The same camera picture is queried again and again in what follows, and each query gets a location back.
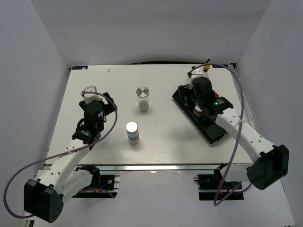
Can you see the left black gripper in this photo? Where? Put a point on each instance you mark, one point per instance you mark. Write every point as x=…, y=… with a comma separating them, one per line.
x=109, y=108

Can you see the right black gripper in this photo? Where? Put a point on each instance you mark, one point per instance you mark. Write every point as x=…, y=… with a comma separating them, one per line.
x=185, y=91

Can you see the small white-lid sauce jar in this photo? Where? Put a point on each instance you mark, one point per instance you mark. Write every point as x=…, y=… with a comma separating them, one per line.
x=197, y=112

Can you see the clear silver-lid spice jar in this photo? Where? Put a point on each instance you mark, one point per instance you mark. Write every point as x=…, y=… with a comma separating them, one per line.
x=143, y=98

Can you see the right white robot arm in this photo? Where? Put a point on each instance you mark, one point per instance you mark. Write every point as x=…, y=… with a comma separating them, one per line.
x=215, y=116

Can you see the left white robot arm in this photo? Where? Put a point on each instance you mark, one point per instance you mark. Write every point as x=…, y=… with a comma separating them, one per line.
x=46, y=196

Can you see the blue table logo sticker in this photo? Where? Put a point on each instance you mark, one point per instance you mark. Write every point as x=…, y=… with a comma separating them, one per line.
x=79, y=68

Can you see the black plastic organizer tray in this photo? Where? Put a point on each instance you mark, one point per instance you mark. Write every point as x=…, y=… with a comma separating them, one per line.
x=209, y=129

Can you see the blue-label silver-lid shaker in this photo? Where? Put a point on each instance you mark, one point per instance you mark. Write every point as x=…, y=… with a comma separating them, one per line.
x=132, y=131

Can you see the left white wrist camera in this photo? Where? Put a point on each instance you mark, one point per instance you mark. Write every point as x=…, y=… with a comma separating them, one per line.
x=89, y=94

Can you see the aluminium table frame rail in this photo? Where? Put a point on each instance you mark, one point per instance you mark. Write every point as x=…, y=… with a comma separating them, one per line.
x=168, y=139

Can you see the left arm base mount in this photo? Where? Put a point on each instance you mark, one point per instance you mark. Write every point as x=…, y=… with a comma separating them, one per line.
x=102, y=185

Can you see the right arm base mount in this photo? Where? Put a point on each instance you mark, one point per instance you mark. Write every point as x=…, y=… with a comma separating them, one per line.
x=208, y=185

